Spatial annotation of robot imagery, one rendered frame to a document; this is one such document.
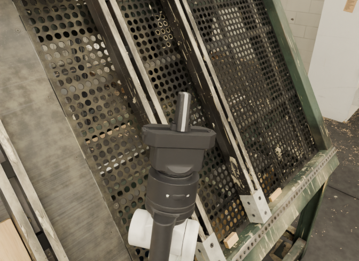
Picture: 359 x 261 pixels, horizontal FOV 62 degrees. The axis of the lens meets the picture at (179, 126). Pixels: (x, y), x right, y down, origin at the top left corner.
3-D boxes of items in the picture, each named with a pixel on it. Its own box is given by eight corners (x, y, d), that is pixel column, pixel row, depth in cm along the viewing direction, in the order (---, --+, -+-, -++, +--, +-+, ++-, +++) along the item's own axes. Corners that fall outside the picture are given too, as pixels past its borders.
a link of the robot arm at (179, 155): (225, 140, 47) (213, 207, 50) (205, 123, 56) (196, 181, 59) (146, 137, 43) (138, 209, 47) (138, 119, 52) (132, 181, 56)
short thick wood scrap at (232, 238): (226, 247, 112) (229, 248, 111) (223, 240, 112) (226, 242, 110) (235, 238, 116) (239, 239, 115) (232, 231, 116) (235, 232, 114)
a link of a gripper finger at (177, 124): (187, 94, 46) (182, 132, 48) (182, 91, 49) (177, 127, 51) (177, 93, 46) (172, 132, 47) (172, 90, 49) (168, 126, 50)
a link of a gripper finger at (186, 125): (182, 91, 49) (177, 127, 51) (187, 94, 46) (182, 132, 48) (191, 91, 50) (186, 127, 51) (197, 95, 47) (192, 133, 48)
